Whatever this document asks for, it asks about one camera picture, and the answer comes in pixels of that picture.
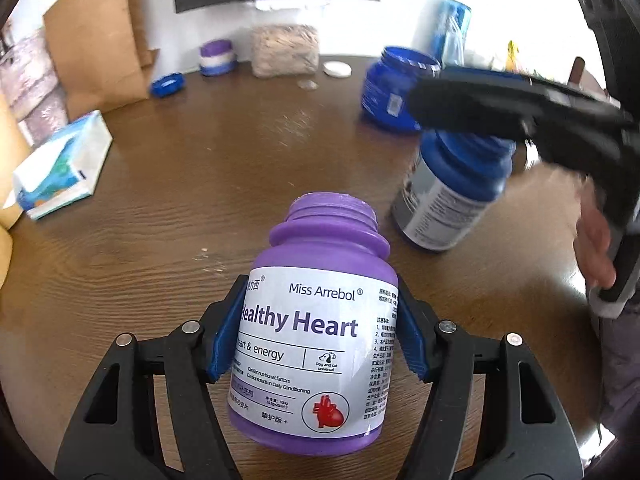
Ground blue wrapped bottle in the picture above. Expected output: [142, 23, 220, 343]
[430, 0, 471, 66]

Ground person's right hand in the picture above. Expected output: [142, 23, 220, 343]
[573, 179, 616, 290]

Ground dark blue open jar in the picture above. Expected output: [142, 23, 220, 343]
[361, 47, 440, 133]

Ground purple supplement bottle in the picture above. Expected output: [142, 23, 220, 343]
[228, 192, 398, 456]

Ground white lid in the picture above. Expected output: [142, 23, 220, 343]
[322, 61, 352, 79]

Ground clear jar of oats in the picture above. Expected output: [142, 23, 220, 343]
[250, 25, 320, 79]

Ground colourful snack bags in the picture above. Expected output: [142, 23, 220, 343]
[504, 40, 520, 73]

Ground yellow thermos jug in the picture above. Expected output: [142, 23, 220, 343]
[0, 94, 30, 286]

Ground blue tissue box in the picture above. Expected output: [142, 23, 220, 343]
[3, 110, 113, 220]

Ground blue bottle cap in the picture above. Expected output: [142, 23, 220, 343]
[150, 73, 184, 99]

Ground brown paper bag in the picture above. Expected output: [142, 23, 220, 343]
[43, 0, 157, 119]

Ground blue-capped supplement bottle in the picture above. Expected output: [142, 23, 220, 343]
[392, 130, 516, 252]

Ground small purple white jar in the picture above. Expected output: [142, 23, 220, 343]
[198, 39, 236, 77]

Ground wooden chair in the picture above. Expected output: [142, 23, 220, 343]
[568, 56, 608, 98]

